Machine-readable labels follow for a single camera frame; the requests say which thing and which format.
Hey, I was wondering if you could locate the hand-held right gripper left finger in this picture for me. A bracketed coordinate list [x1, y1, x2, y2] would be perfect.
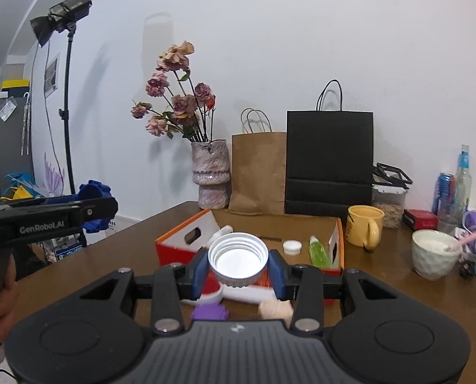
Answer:
[68, 250, 210, 336]

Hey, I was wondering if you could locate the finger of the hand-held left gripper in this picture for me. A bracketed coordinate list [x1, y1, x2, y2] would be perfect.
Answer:
[80, 197, 119, 228]

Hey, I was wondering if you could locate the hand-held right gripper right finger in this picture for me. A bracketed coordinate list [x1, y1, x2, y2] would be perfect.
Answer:
[268, 250, 407, 336]

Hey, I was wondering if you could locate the blue plastic toy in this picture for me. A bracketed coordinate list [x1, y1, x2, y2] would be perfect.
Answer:
[78, 180, 113, 233]

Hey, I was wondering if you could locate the large white jar lid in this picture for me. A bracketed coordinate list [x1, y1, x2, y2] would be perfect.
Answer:
[208, 233, 270, 287]

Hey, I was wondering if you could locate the red cardboard box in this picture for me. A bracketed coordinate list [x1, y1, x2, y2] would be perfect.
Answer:
[155, 208, 345, 302]

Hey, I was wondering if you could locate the small white bottle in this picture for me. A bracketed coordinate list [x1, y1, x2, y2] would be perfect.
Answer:
[208, 225, 234, 249]

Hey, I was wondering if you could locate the green plastic bottle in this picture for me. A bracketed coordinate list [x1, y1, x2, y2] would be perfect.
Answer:
[309, 236, 331, 268]

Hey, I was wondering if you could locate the beige sponge block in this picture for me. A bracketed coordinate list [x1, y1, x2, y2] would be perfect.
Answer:
[259, 300, 294, 324]

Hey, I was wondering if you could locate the rack trolley with bottles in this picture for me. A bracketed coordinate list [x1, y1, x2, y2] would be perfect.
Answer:
[42, 224, 87, 265]

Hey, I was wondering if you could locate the blue yellow bag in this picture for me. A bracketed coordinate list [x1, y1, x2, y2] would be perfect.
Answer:
[4, 172, 44, 201]

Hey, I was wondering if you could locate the purple plastic toy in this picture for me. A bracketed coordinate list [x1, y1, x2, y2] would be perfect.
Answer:
[192, 303, 228, 321]

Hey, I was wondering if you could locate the grey refrigerator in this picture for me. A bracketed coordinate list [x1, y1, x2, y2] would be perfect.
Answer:
[0, 86, 35, 198]

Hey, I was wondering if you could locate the yellow mug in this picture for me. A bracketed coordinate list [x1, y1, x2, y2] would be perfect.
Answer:
[345, 205, 385, 249]

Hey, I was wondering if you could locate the brown paper bag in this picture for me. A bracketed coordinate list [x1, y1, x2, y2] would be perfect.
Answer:
[228, 108, 287, 215]

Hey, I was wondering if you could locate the pink speckled vase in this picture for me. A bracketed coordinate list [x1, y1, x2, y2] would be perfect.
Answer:
[190, 140, 230, 210]

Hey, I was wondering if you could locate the black paper bag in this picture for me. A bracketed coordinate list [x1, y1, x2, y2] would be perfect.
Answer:
[285, 80, 374, 216]

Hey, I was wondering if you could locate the clear food container black lid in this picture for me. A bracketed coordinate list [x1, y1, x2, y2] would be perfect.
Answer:
[372, 163, 414, 229]

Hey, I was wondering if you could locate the dried pink rose bouquet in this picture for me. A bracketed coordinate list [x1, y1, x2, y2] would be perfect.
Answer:
[131, 41, 216, 142]

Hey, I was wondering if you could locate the small red box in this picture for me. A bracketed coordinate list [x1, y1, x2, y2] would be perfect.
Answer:
[404, 209, 439, 230]

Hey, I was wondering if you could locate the white ceramic bowl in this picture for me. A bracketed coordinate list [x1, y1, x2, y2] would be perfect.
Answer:
[412, 230, 463, 281]

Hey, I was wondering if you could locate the blue drink can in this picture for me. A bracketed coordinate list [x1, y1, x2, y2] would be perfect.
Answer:
[432, 173, 456, 217]

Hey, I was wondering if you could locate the pink spoon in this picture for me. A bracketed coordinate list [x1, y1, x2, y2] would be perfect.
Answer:
[444, 227, 476, 251]

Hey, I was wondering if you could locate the black studio light on stand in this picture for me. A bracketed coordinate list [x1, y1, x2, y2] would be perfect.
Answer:
[30, 0, 92, 198]

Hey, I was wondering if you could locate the clear glass bottle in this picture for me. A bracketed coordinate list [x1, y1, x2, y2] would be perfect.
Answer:
[454, 144, 472, 217]

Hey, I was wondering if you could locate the purple flower wall sticker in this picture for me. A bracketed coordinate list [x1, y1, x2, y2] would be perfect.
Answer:
[44, 152, 66, 193]

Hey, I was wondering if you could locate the wall picture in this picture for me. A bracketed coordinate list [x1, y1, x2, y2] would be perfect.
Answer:
[44, 52, 60, 97]

